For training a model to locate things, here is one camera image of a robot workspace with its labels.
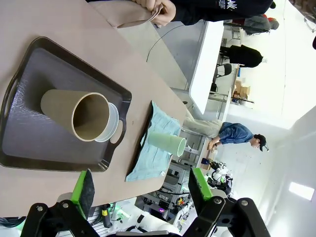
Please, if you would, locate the left gripper green black left finger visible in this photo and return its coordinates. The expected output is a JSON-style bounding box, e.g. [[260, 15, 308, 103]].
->
[[21, 168, 99, 237]]

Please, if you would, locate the left gripper green black right finger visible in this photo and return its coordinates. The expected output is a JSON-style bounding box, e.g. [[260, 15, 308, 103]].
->
[[187, 167, 272, 237]]

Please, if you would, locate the blue cloth mat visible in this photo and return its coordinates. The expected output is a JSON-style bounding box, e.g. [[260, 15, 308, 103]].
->
[[125, 101, 181, 183]]

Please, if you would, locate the tall green cup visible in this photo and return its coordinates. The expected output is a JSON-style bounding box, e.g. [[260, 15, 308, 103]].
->
[[147, 131, 187, 158]]

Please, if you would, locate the beige cloth mat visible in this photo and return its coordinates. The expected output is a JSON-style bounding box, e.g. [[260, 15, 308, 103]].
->
[[95, 0, 165, 29]]

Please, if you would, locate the dark brown plastic tray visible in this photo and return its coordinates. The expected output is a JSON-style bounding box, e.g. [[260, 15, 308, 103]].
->
[[0, 36, 132, 173]]

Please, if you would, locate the person's left hand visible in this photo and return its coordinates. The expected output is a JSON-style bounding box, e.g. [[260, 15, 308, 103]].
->
[[153, 0, 176, 28]]

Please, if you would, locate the person's right hand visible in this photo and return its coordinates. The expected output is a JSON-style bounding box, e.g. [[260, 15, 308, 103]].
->
[[135, 0, 161, 7]]

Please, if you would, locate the small white background robot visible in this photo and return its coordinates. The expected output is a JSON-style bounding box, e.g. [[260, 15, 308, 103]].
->
[[209, 161, 234, 197]]

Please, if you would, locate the black handheld device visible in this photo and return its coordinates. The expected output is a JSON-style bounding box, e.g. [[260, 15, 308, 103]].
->
[[101, 204, 113, 228]]

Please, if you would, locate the man in blue with cap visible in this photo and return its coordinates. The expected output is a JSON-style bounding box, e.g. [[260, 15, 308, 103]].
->
[[184, 120, 270, 153]]

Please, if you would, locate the white bowl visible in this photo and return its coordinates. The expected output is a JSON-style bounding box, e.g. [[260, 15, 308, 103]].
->
[[95, 102, 119, 143]]

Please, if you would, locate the tall beige cup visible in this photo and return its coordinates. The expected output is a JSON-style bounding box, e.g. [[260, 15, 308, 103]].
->
[[40, 89, 111, 143]]

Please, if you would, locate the stack of cardboard boxes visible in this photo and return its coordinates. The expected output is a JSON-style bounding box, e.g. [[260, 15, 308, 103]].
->
[[233, 80, 251, 98]]

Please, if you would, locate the white folding table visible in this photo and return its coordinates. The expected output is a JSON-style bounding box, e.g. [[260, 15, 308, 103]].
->
[[189, 21, 225, 116]]

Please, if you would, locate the grey folding chair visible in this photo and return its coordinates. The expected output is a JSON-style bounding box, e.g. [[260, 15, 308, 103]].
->
[[211, 63, 233, 92]]

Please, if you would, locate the mannequin in black garment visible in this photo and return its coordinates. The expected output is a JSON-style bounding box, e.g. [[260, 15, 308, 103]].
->
[[226, 44, 264, 69]]

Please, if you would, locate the black cable on floor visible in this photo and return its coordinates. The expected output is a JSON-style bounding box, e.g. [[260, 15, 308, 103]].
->
[[145, 22, 186, 62]]

